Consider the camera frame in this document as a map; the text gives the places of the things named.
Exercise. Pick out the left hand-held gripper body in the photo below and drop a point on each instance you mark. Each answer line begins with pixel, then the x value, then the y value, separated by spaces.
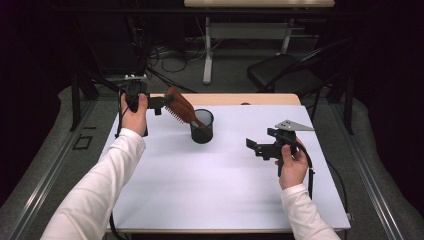
pixel 135 88

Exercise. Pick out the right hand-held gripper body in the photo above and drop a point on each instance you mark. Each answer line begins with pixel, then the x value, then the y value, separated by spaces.
pixel 266 151

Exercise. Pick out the brown wooden hairbrush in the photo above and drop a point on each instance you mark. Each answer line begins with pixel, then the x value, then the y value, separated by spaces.
pixel 181 106

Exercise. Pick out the black mesh pen cup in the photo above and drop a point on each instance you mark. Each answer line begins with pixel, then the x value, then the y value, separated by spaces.
pixel 201 135

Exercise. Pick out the person's left hand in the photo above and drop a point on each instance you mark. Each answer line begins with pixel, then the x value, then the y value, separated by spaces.
pixel 135 121

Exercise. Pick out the person's right hand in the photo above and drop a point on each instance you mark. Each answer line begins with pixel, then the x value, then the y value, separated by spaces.
pixel 295 170

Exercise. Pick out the black equipment rack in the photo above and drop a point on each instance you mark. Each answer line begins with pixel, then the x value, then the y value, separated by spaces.
pixel 110 43

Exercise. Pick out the black metal stand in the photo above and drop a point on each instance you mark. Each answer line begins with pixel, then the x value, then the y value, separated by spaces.
pixel 349 106
pixel 75 100

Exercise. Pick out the black folding chair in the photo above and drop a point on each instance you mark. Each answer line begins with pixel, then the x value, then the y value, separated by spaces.
pixel 276 71

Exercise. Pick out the black metal crossbar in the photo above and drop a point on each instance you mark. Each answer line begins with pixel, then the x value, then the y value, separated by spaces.
pixel 133 11

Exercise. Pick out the white metal frame desk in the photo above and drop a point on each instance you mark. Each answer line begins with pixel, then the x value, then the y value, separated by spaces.
pixel 246 30

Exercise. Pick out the grey aluminium floor rail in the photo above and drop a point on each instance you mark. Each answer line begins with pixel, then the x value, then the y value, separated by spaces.
pixel 50 173
pixel 370 180

